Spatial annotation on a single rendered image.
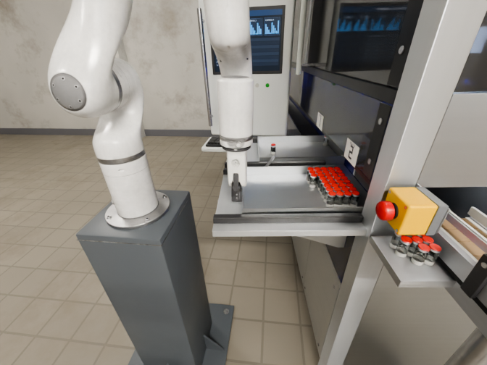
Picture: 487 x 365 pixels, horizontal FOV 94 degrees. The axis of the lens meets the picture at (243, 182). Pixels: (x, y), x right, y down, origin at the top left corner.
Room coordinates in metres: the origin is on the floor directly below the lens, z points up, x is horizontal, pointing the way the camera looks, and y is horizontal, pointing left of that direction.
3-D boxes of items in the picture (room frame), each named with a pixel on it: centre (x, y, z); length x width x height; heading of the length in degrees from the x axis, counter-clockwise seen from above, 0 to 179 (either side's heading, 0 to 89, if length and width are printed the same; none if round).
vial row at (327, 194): (0.62, -0.25, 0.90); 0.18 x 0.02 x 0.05; 179
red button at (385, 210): (0.37, -0.29, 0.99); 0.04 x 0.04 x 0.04; 88
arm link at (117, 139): (0.62, 0.33, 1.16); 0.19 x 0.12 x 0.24; 175
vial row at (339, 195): (0.62, -0.28, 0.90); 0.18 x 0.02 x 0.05; 179
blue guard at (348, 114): (1.46, -0.35, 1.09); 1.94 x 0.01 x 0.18; 178
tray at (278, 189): (0.63, -0.17, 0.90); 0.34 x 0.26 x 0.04; 89
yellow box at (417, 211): (0.37, -0.34, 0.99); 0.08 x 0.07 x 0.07; 88
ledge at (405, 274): (0.35, -0.38, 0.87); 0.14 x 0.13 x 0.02; 88
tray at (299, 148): (0.96, -0.24, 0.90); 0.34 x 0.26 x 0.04; 88
